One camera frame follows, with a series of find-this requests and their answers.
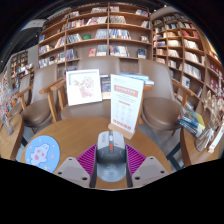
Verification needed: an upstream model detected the small white table sign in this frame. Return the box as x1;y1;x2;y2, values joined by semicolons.
207;123;224;154

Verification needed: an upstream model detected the wide wooden bookshelf unit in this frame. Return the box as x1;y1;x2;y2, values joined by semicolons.
37;3;153;73

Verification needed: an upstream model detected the white sign on wooden base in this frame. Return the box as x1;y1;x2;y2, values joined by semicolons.
107;73;145;140

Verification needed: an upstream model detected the stack of books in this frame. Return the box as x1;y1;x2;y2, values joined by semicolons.
176;106;207;138

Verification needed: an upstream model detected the distant wooden bookshelf unit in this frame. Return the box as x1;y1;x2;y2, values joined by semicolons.
8;49;36;89

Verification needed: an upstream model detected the white framed picture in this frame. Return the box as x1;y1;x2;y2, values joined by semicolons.
65;68;103;107

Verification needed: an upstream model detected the beige armchair with wooden arms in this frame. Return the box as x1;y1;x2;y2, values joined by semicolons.
138;59;198;136
14;64;68;134
49;55;154;125

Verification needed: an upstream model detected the dark upright book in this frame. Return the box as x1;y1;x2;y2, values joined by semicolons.
99;74;112;100

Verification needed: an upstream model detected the round wooden side table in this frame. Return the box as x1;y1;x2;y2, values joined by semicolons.
179;124;224;168
0;113;25;161

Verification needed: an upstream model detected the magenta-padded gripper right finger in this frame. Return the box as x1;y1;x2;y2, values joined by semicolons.
125;143;173;189

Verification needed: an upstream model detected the angled wooden bookshelf unit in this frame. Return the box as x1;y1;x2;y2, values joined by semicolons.
150;12;224;111

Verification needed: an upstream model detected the teal book stack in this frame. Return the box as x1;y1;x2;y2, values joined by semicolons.
118;71;155;87

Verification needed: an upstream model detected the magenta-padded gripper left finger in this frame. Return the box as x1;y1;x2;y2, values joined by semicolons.
53;143;99;189

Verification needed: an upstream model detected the round blue mouse pad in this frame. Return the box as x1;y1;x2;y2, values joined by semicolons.
24;134;62;174

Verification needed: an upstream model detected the grey computer mouse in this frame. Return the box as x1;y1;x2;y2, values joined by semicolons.
95;130;128;183

